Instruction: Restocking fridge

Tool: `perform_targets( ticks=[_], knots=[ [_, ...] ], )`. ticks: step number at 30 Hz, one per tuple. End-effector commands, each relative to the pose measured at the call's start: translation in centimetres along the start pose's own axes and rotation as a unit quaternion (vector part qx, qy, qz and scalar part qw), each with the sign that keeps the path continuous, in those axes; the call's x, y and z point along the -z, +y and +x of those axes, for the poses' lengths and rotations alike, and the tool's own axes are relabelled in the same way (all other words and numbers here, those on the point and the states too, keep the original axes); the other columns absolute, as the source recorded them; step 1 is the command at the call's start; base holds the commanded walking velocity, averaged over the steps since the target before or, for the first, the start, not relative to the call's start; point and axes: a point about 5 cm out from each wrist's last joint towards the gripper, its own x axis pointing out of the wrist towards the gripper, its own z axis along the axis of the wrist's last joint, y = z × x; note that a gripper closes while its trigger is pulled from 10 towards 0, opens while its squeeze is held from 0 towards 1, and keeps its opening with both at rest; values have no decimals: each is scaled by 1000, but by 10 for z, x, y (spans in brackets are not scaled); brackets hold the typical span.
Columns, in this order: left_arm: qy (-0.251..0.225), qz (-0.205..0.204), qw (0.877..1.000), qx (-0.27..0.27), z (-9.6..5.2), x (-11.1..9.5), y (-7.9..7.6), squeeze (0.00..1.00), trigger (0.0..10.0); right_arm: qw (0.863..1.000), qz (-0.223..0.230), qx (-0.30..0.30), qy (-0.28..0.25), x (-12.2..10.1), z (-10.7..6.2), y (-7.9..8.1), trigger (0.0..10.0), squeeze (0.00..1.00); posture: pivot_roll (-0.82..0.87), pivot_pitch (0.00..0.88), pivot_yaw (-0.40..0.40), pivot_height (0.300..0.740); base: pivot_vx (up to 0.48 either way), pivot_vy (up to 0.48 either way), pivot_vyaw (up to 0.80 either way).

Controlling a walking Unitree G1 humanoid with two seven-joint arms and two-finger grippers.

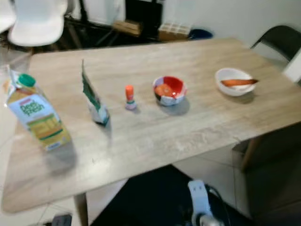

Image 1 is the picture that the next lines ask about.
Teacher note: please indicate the green food seasoning packet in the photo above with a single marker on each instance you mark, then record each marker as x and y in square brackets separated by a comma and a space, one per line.
[94, 101]

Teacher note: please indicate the yellow green juice carton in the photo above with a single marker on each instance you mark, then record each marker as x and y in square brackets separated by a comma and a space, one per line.
[40, 115]

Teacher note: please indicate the white plastic chair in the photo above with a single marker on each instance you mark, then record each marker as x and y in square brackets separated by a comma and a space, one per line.
[37, 23]
[5, 14]

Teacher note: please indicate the wooden table leg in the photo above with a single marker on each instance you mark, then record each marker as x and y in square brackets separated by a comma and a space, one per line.
[248, 155]
[81, 212]

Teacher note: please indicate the small orange capped bottle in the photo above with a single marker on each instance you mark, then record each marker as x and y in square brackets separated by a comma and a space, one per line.
[130, 94]

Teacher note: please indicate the black tripod stand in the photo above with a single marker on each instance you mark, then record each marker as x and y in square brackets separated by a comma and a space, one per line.
[84, 9]

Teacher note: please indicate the brown cardboard box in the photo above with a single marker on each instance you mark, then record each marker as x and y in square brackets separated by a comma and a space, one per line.
[127, 28]

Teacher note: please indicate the orange food piece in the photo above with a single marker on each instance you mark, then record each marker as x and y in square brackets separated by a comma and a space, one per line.
[164, 90]

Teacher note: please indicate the black box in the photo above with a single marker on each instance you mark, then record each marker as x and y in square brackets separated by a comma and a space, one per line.
[143, 14]

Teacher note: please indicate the red patterned bowl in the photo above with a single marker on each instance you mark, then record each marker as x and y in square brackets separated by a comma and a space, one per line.
[178, 92]

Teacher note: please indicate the cardboard box with white tray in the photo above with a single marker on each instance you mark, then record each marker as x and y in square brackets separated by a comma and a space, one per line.
[174, 32]

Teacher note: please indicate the blue round object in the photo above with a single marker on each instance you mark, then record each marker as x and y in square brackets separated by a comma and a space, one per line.
[200, 34]

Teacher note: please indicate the white bowl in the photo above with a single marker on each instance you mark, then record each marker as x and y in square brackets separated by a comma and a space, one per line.
[230, 91]

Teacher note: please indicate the orange carrot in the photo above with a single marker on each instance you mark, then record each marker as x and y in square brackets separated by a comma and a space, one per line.
[237, 83]

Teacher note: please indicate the dark shell chair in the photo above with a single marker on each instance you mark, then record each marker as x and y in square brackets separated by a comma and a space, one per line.
[280, 40]

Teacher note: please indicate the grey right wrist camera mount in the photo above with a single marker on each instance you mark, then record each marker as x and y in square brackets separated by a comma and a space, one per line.
[199, 197]

